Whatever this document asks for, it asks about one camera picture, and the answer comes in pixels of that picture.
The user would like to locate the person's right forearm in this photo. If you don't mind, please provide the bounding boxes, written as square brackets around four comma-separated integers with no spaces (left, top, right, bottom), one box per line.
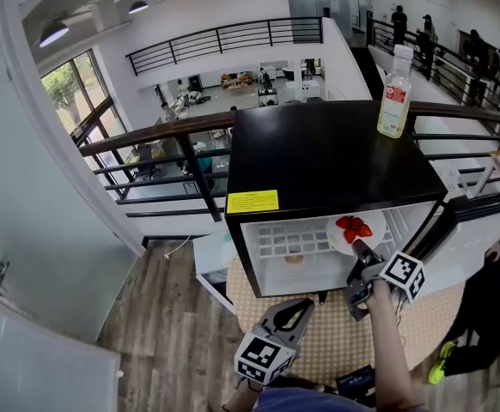
[363,279,423,411]

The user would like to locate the white plate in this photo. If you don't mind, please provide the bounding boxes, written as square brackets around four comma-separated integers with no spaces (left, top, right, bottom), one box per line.
[326,210,388,257]

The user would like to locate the white cable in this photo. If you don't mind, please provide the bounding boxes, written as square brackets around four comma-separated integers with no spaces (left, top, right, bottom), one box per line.
[163,234,191,260]

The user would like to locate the white wire rack shelf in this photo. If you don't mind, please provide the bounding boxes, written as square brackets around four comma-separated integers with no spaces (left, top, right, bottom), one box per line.
[257,223,395,259]

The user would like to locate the black metal walkway railing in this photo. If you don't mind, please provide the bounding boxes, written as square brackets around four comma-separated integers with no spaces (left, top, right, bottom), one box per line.
[366,10,500,111]

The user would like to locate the frosted glass panel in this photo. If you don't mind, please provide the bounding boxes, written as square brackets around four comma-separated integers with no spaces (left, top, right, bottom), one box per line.
[0,285,122,412]

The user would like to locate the black electronic box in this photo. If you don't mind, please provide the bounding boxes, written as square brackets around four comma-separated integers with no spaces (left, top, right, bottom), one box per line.
[334,363,376,405]

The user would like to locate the black mini fridge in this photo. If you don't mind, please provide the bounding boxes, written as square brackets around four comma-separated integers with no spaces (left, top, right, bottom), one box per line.
[223,100,500,312]

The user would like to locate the person's left forearm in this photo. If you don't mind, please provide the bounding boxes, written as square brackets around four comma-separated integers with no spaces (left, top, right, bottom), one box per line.
[222,378,264,412]

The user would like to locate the frosted glass door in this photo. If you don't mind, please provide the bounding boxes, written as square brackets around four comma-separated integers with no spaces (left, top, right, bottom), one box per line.
[0,0,146,345]

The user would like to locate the white cabinet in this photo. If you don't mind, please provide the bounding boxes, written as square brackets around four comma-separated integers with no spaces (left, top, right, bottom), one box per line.
[192,232,238,316]

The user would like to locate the person's blue shirt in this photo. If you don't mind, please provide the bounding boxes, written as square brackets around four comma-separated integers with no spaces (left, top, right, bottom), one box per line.
[252,386,431,412]

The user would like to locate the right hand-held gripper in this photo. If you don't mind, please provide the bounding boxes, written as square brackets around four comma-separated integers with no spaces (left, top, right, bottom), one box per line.
[345,238,426,323]

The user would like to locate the black railing wooden handrail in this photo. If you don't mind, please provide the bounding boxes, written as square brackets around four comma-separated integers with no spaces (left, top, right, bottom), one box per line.
[77,100,500,223]

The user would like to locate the yellow sticker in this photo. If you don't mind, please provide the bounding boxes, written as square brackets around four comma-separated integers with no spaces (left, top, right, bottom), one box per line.
[226,189,280,215]

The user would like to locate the black metal balcony railing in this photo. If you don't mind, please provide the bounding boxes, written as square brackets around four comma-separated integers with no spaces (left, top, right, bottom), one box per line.
[125,16,323,76]

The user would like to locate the beige checkered tablecloth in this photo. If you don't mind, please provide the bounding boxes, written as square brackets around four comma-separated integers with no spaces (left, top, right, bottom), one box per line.
[226,255,468,388]

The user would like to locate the clear bottle yellow liquid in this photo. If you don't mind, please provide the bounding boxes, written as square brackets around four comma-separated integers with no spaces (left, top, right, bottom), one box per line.
[376,44,414,139]

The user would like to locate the window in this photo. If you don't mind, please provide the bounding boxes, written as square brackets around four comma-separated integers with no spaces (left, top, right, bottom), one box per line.
[40,49,126,136]

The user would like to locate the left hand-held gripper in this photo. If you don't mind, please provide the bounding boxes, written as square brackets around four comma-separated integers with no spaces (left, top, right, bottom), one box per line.
[233,297,316,387]

